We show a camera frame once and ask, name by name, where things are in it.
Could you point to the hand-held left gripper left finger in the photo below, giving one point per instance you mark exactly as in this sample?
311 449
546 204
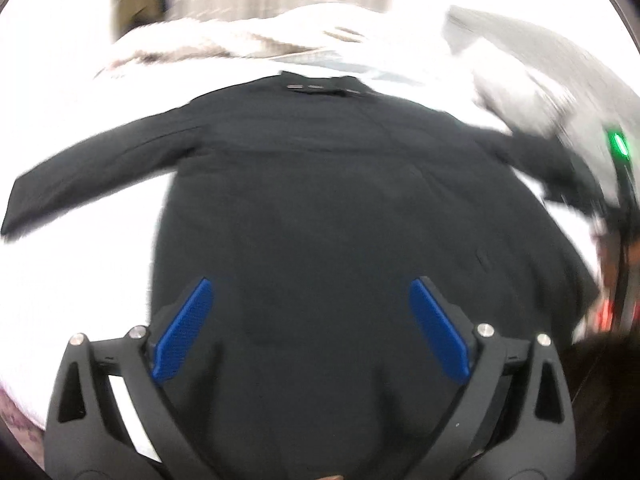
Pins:
182 330

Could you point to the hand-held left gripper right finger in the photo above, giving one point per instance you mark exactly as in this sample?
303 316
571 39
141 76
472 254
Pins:
440 330

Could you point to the black jacket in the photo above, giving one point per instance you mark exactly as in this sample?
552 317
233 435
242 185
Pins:
325 200

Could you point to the white grid-pattern bedspread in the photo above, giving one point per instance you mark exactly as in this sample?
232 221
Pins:
75 270

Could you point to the light grey pillow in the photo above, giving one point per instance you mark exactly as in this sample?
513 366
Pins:
520 90

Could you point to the dark grey pillow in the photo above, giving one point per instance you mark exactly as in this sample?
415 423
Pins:
540 35

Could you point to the pink floral sheet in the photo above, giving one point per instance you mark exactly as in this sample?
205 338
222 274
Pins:
17 425

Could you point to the striped blanket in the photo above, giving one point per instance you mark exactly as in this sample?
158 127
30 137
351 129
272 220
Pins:
200 40

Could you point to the olive hanging garment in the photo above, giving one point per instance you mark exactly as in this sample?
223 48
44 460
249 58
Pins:
135 7

